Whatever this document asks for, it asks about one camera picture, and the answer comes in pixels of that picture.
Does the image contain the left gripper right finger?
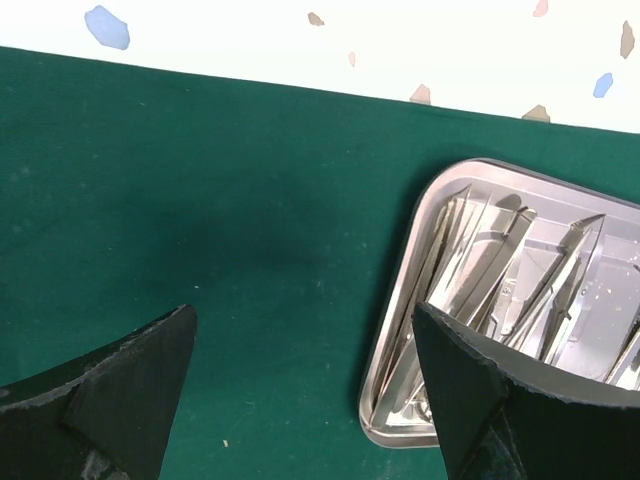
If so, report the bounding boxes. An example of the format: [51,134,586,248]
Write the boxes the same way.
[413,304,639,479]

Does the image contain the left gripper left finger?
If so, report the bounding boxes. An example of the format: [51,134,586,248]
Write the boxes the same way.
[1,305,198,479]

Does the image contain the green surgical cloth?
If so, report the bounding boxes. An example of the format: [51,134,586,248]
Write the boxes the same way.
[1,49,639,479]

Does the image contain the steel scissors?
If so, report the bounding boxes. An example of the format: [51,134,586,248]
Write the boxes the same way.
[496,214,606,365]

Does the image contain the steel instrument tray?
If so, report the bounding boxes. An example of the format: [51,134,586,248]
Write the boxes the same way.
[359,158,639,448]

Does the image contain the steel tweezers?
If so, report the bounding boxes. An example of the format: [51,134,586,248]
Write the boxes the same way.
[371,186,537,424]

